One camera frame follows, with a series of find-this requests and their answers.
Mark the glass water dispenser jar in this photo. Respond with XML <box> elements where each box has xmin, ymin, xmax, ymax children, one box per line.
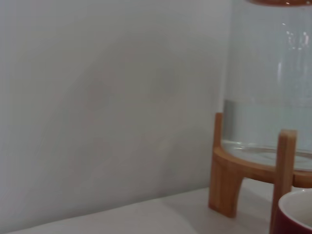
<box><xmin>223</xmin><ymin>0</ymin><xmax>312</xmax><ymax>171</ymax></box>

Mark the red ceramic cup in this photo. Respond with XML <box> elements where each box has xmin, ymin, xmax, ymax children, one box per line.
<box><xmin>277</xmin><ymin>189</ymin><xmax>312</xmax><ymax>234</ymax></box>

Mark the wooden dispenser stand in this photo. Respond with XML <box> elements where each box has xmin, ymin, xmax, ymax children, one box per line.
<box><xmin>208</xmin><ymin>112</ymin><xmax>312</xmax><ymax>234</ymax></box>

